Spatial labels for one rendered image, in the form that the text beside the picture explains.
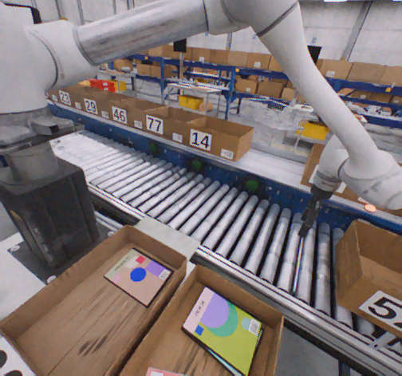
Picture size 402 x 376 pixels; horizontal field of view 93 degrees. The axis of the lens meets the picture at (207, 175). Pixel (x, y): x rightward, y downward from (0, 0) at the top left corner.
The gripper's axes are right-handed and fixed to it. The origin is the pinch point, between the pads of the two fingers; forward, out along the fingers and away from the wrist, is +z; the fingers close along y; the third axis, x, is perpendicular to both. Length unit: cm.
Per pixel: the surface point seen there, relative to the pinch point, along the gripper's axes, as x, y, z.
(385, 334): 24.9, 28.8, 3.0
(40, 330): -56, 75, 10
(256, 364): -4, 51, 10
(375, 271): 30.1, -1.2, 9.2
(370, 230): 23.1, -7.6, -4.4
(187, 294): -28, 47, 10
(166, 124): -101, -29, -15
